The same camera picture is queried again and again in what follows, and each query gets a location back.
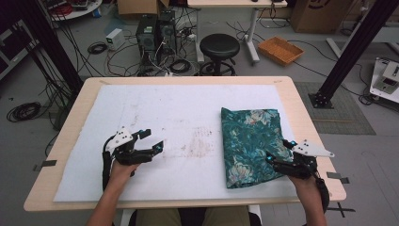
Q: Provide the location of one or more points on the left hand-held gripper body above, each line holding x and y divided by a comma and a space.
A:
125, 150

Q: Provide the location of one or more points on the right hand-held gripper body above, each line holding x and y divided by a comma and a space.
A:
301, 163

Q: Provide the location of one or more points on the teal floral shirt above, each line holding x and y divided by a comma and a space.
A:
247, 141

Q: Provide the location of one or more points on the person's right hand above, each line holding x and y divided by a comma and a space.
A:
304, 185

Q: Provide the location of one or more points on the person's left hand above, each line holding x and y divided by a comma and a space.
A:
124, 175

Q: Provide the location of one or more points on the white table mat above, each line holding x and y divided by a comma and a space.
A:
150, 103

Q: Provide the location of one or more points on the black tape strip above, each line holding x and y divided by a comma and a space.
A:
337, 177
48, 163

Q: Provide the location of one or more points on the grey floor mat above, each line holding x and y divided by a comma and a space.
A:
345, 119

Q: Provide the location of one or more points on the black tape cross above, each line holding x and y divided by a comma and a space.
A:
343, 210

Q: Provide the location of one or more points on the orange woven basket tray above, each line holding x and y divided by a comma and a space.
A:
279, 50

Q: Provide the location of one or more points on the black computer tower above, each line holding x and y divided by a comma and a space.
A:
146, 37
167, 31

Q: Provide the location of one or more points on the white power supply box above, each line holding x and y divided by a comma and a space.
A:
114, 38

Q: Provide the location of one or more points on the black metal stand beam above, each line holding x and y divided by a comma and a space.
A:
354, 50
53, 47

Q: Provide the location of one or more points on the white device on board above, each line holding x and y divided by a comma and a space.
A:
386, 78

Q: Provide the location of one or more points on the black round stool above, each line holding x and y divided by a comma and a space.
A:
219, 45

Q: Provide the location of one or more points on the small cardboard box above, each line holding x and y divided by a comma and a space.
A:
138, 6

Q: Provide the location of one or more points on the large cardboard box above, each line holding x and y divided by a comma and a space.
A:
320, 15

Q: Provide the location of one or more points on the round white table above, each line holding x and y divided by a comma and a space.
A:
81, 11

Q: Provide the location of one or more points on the white desk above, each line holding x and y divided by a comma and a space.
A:
235, 3

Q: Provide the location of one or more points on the grey equipment rack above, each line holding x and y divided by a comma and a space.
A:
15, 47

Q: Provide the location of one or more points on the white metal frame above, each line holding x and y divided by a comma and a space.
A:
386, 34

